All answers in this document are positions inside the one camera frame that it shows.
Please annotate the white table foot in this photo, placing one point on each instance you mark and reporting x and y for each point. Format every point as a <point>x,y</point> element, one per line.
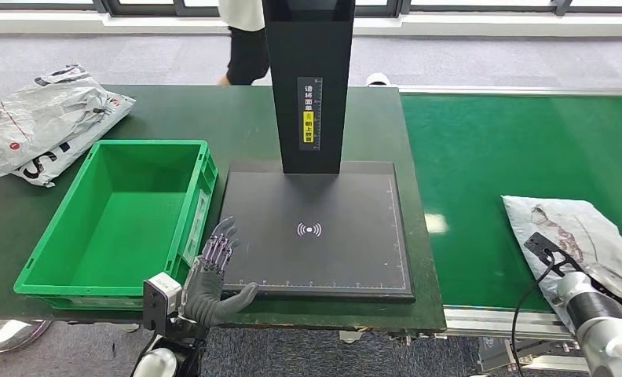
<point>349,336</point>
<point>128,328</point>

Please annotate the green conveyor belt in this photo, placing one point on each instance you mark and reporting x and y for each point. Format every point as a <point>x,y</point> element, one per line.
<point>498,156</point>

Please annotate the white crumpled courier bag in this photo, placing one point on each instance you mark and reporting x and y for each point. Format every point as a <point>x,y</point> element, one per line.
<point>30,114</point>

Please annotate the white bag with black letters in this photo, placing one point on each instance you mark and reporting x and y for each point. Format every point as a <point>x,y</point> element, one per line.
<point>45,174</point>

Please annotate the white window sill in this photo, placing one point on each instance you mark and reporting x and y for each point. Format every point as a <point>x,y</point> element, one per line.
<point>498,25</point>

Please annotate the white round cap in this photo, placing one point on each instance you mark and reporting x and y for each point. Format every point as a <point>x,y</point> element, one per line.
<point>377,79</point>

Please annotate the person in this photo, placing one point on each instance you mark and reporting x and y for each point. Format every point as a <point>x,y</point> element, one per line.
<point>246,52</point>

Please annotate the grey poly mailer red print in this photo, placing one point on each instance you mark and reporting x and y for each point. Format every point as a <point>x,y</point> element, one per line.
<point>566,218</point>

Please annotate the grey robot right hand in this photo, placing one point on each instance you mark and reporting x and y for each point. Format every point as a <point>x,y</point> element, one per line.
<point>610,281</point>

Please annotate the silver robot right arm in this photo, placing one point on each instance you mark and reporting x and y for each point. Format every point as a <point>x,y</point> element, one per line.
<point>602,322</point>

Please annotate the shiny metal round base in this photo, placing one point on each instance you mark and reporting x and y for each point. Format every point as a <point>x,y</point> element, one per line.
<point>9,335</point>

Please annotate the black inbound scanner machine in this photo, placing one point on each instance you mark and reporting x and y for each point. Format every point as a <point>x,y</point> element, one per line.
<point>311,249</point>

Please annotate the green plastic crate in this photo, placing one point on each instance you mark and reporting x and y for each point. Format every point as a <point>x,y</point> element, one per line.
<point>113,224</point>

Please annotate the dark window frame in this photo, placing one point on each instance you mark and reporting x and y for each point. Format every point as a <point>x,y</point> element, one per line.
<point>144,10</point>

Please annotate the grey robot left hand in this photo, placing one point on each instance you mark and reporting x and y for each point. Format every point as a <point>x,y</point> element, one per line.
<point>204,302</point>

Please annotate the black yellow ruler label sticker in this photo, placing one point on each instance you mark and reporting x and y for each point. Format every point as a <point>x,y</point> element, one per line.
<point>309,114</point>

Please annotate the aluminium conveyor frame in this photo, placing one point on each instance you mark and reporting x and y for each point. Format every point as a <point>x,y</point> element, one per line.
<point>498,322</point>

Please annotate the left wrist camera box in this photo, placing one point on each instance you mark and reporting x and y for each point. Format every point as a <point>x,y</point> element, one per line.
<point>160,296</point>

